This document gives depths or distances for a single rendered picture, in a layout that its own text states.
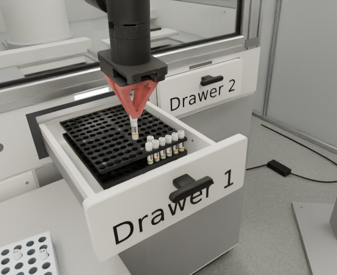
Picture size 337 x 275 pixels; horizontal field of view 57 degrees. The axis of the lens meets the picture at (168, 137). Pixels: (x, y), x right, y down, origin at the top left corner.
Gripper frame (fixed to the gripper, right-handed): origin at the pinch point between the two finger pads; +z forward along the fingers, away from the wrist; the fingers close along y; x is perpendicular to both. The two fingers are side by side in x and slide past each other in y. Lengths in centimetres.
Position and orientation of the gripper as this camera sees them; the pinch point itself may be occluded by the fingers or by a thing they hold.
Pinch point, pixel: (134, 112)
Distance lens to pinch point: 51.1
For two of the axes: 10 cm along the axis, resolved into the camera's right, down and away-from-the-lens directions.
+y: -5.6, -4.9, 6.6
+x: -8.3, 3.2, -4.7
